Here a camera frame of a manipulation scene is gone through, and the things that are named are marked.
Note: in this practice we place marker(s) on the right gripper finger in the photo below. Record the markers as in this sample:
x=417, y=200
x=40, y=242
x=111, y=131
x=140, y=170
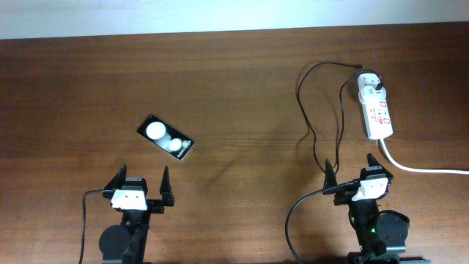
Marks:
x=330, y=177
x=372, y=161

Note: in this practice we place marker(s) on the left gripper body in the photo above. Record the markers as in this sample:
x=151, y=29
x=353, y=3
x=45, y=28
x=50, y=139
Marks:
x=155, y=205

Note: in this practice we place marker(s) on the white power strip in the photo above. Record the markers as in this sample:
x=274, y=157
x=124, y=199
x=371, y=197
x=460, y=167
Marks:
x=377, y=120

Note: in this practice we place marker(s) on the black smartphone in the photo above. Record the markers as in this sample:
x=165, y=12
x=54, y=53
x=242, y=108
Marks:
x=166, y=137

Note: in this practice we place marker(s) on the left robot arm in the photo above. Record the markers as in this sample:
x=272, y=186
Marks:
x=125, y=242

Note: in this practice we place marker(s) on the white USB charger adapter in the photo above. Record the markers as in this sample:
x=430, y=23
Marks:
x=370, y=88

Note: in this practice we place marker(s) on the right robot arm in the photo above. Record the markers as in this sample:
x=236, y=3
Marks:
x=381, y=234

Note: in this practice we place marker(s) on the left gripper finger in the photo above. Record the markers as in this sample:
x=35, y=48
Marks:
x=117, y=181
x=166, y=190

